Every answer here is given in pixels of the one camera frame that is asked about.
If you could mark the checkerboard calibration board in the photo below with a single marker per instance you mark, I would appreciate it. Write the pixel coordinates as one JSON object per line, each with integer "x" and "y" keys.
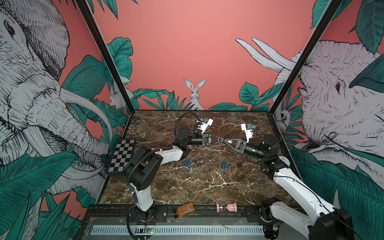
{"x": 122, "y": 153}

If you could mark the pink hourglass timer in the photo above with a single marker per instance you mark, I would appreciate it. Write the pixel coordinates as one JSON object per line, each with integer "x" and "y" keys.
{"x": 229, "y": 207}

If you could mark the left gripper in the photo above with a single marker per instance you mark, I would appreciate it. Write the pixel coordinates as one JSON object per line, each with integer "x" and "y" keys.
{"x": 207, "y": 140}

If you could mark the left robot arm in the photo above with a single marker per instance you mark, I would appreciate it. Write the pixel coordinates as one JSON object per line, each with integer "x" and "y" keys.
{"x": 143, "y": 166}

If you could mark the white perforated rail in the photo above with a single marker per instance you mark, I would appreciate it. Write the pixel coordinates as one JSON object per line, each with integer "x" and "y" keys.
{"x": 175, "y": 230}

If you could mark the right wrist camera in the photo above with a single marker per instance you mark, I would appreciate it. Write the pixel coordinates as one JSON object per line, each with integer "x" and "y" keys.
{"x": 249, "y": 131}

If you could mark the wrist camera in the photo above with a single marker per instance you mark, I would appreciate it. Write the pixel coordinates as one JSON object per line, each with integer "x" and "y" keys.
{"x": 204, "y": 123}
{"x": 249, "y": 131}

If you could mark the blue padlock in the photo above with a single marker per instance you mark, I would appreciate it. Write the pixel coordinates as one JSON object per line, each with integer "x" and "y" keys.
{"x": 187, "y": 163}
{"x": 224, "y": 166}

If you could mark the black base frame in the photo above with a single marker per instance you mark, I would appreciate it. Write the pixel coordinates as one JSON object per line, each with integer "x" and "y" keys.
{"x": 164, "y": 213}

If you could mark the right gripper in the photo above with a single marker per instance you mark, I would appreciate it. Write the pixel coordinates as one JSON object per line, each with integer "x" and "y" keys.
{"x": 241, "y": 147}

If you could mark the yellow white can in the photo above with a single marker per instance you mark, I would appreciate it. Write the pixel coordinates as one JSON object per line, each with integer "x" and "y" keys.
{"x": 285, "y": 160}

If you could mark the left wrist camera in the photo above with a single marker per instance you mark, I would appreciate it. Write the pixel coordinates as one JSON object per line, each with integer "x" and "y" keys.
{"x": 204, "y": 123}

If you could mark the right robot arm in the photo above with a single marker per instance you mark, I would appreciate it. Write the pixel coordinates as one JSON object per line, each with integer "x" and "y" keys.
{"x": 320, "y": 219}

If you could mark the orange box device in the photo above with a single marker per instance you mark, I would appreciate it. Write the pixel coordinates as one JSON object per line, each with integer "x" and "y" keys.
{"x": 184, "y": 210}

